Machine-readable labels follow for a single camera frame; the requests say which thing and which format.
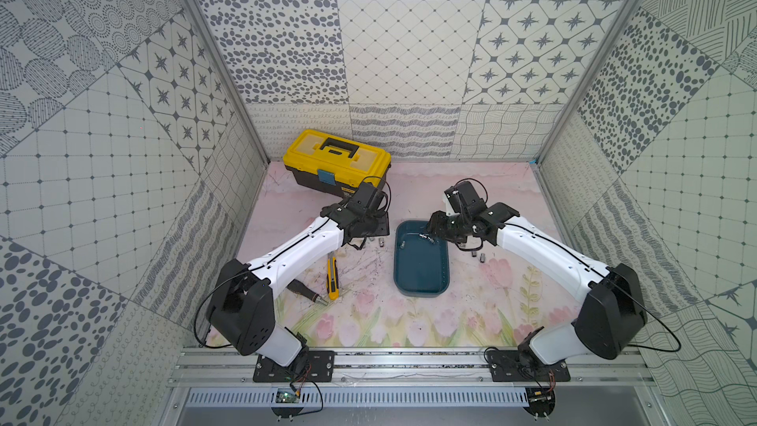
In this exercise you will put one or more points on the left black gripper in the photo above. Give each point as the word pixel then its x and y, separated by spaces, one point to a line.
pixel 373 229

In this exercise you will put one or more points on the left green circuit board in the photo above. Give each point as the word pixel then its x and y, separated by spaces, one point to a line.
pixel 286 404

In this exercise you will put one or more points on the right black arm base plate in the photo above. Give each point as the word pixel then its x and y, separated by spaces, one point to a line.
pixel 507 365

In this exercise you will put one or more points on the white slotted cable duct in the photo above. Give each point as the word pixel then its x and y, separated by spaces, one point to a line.
pixel 362 397

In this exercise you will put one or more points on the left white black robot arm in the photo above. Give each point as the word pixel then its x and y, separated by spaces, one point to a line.
pixel 242 305

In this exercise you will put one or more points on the aluminium mounting rail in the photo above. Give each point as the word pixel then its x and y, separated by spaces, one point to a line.
pixel 463 366

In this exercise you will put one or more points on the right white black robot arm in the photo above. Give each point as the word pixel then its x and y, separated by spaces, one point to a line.
pixel 611 301

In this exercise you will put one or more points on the yellow utility knife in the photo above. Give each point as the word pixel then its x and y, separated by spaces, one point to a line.
pixel 332 281

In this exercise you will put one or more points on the right black circuit board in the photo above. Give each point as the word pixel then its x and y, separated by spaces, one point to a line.
pixel 541 403

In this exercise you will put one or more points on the yellow black toolbox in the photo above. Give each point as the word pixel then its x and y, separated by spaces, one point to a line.
pixel 335 165

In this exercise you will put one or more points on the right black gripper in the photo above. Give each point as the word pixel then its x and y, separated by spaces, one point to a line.
pixel 437 220

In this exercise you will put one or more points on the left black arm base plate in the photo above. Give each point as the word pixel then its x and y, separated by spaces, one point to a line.
pixel 310 365

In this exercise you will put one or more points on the teal plastic storage tray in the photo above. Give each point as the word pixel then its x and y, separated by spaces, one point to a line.
pixel 421 261

